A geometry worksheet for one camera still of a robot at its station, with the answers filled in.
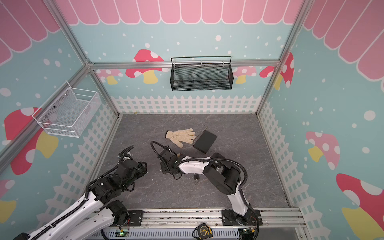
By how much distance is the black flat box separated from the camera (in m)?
1.02

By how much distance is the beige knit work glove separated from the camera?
3.45 feet

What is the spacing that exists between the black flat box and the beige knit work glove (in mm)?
44
